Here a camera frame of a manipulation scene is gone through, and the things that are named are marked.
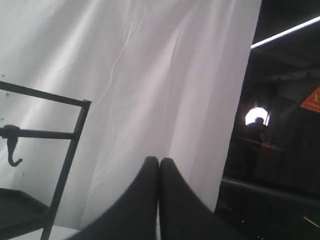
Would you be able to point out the orange warning sign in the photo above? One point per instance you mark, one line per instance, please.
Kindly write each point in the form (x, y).
(312, 102)

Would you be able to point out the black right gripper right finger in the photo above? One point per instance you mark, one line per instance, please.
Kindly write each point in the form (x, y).
(182, 215)

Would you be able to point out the white ceiling light strip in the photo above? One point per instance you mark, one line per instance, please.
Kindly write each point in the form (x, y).
(286, 32)

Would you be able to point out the white backdrop curtain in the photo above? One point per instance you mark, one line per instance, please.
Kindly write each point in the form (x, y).
(164, 78)

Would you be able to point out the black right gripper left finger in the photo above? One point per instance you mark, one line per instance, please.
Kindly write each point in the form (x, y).
(134, 215)

